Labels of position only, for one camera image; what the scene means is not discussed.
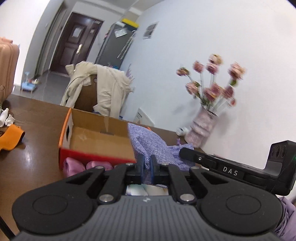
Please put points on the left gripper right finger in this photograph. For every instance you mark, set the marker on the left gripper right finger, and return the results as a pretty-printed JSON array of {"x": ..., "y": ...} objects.
[{"x": 158, "y": 172}]

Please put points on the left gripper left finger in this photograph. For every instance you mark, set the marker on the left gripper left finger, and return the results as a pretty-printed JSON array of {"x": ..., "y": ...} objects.
[{"x": 135, "y": 173}]

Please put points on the lavender woven cloth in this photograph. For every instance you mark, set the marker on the lavender woven cloth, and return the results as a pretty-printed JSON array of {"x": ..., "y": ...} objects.
[{"x": 147, "y": 143}]

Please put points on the purple satin scrunchie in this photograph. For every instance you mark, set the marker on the purple satin scrunchie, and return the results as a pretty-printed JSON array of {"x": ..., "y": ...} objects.
[{"x": 72, "y": 167}]

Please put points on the white tissue pack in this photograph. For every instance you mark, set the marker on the white tissue pack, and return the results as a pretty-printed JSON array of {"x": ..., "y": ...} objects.
[{"x": 181, "y": 132}]

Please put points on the red orange cardboard box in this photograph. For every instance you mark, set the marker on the red orange cardboard box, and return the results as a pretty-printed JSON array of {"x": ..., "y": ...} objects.
[{"x": 88, "y": 137}]

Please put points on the pink textured vase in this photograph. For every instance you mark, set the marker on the pink textured vase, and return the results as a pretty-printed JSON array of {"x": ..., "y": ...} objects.
[{"x": 201, "y": 128}]

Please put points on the beige coat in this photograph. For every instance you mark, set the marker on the beige coat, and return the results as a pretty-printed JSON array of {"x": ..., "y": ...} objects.
[{"x": 112, "y": 87}]

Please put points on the wooden chair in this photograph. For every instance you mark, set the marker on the wooden chair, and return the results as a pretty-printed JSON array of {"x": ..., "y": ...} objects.
[{"x": 88, "y": 96}]

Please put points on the dried pink roses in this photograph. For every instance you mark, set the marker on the dried pink roses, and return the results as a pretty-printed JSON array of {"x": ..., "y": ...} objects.
[{"x": 212, "y": 96}]

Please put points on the grey refrigerator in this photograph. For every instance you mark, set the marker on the grey refrigerator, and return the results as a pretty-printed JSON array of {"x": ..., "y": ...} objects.
[{"x": 115, "y": 45}]

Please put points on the orange fabric band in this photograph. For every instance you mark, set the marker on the orange fabric band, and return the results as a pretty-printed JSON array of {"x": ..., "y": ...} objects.
[{"x": 11, "y": 137}]

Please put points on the blue small stool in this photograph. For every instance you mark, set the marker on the blue small stool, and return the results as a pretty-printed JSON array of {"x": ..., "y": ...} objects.
[{"x": 29, "y": 84}]

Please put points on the white small bottle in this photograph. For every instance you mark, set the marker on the white small bottle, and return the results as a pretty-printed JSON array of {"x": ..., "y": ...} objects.
[{"x": 6, "y": 119}]

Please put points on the dark brown door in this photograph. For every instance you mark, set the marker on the dark brown door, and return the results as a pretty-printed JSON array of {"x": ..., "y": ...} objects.
[{"x": 75, "y": 42}]

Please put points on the pink suitcase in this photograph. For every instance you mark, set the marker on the pink suitcase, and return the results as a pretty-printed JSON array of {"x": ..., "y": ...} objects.
[{"x": 9, "y": 58}]

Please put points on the white board by wall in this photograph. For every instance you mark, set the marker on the white board by wall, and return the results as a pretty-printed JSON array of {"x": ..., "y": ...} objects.
[{"x": 142, "y": 119}]

